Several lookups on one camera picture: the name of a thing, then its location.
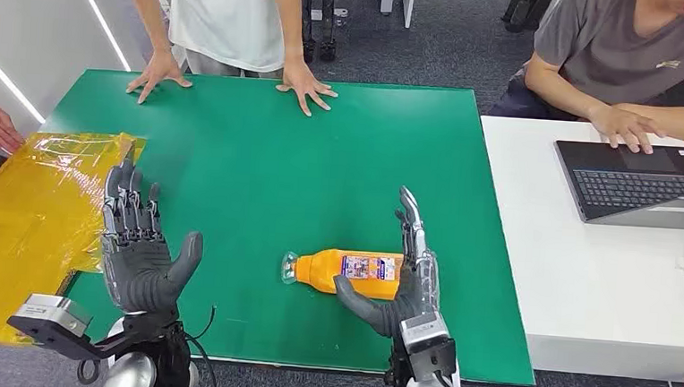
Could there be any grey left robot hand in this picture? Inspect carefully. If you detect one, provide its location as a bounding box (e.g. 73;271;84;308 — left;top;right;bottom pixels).
95;155;209;320

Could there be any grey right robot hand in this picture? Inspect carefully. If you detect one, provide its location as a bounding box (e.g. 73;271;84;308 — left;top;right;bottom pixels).
329;182;448;342

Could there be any orange bottle with label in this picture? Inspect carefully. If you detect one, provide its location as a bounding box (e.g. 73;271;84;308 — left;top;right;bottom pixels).
278;245;406;302

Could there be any yellow plastic wrapped box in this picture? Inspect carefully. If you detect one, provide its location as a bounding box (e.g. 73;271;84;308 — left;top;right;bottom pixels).
0;125;148;353

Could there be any green table mat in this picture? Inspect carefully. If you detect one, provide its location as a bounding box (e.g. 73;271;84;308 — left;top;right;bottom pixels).
25;63;554;387

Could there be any white desk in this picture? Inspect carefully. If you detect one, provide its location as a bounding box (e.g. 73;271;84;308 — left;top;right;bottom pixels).
465;114;684;384

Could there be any standing person's right hand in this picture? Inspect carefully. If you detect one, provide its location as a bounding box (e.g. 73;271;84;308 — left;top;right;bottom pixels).
125;47;195;108

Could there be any standing person's hand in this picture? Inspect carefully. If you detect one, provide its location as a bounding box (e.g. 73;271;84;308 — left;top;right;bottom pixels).
274;56;341;120
125;47;195;108

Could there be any standing person's left hand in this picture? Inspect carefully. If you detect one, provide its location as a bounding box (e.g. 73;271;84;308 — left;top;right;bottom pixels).
274;56;341;120

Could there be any dark grey laptop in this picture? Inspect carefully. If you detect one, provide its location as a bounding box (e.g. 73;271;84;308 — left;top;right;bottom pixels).
549;138;684;230

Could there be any standing person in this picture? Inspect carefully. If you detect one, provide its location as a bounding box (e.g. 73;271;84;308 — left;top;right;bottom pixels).
111;0;345;120

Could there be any seated person's hand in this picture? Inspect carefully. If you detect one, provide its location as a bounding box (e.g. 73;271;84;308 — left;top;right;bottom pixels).
586;103;668;156

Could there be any black robot leg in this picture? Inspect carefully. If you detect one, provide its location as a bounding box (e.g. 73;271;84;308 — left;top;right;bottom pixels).
295;0;320;64
317;0;341;63

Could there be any white furniture leg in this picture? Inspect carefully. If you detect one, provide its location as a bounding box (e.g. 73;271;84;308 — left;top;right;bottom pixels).
378;0;417;30

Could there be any black equipment on floor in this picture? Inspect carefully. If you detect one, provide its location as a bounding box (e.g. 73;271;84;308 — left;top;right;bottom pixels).
501;0;554;36

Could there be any seated person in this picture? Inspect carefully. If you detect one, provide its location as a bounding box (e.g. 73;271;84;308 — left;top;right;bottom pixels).
486;0;684;158

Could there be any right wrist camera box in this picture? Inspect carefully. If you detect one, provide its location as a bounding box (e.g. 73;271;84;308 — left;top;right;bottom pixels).
395;311;460;384

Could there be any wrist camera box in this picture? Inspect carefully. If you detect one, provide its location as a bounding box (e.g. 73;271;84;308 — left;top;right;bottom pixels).
395;311;460;384
4;292;134;365

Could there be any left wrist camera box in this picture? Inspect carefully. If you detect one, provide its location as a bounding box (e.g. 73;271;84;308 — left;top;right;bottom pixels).
4;292;134;365

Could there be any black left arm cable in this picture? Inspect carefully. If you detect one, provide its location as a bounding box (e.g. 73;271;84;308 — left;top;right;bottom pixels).
184;305;227;387

